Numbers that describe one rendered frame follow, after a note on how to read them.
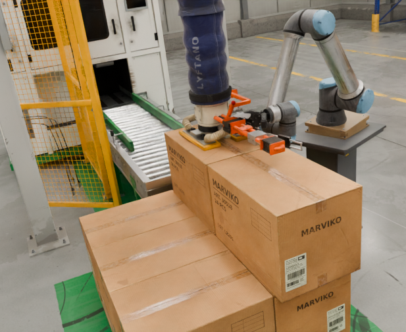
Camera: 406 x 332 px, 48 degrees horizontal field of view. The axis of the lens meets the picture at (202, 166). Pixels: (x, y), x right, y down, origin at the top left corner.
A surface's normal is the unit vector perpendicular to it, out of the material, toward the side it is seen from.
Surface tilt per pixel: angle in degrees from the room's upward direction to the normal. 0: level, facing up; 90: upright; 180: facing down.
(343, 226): 90
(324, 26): 87
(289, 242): 90
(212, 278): 0
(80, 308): 0
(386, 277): 0
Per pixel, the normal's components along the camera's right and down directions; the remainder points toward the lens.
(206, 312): -0.12, -0.91
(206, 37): 0.15, 0.17
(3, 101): 0.40, 0.32
